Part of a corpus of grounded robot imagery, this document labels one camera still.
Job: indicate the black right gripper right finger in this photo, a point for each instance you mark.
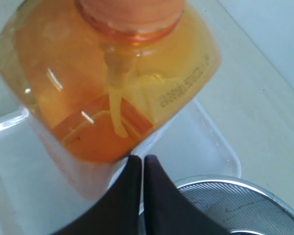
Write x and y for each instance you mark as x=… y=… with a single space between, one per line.
x=167 y=211

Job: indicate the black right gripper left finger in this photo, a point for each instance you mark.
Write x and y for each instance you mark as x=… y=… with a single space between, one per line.
x=117 y=212

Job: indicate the orange pump soap bottle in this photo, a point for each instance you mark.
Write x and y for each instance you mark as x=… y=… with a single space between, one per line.
x=98 y=77

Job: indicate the large steel mesh strainer bowl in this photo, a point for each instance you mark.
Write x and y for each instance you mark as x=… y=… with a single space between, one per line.
x=240 y=207

